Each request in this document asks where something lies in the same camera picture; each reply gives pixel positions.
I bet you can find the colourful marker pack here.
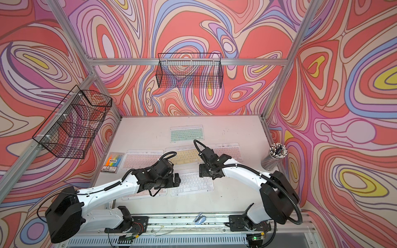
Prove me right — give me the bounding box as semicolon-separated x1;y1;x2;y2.
101;152;125;173

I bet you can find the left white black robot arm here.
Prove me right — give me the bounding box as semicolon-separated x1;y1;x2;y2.
45;159;181;243

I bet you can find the pink keyboard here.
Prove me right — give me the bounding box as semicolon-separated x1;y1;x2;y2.
122;189;167;201
121;150;164;171
213;143;243;162

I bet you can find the black wire basket back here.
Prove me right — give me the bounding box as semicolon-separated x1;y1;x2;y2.
156;52;223;89

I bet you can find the black wire basket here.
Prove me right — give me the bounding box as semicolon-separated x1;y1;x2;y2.
156;52;223;89
32;86;113;159

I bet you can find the metal cup with pencils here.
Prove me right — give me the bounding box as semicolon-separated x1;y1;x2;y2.
261;143;288;171

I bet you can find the blue white binder clip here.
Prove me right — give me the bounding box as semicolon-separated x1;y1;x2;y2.
193;212;206;225

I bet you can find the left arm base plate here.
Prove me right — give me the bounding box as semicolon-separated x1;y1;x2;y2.
104;216;149;234

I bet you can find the white keyboard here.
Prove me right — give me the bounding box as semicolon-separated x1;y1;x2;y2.
170;168;215;197

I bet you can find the pink keyboard right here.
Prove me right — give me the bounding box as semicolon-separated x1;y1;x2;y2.
213;143;243;162

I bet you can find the pink keyboard front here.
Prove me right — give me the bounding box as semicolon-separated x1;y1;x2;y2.
122;189;167;201

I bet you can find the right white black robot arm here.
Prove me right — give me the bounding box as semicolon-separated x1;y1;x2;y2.
198;147;303;225

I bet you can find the green keyboard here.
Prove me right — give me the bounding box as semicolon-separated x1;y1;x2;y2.
170;125;204;143

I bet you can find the yellow keyboard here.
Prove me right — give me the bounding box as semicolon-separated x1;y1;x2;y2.
165;145;203;165

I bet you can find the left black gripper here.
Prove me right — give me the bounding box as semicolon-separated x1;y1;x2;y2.
154;173;184;191

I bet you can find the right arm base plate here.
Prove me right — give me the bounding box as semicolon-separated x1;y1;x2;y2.
225;215;272;233

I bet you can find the pink keyboard left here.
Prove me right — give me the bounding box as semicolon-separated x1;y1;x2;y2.
121;150;164;171

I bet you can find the black wire basket left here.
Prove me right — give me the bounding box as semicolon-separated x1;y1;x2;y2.
32;86;113;159

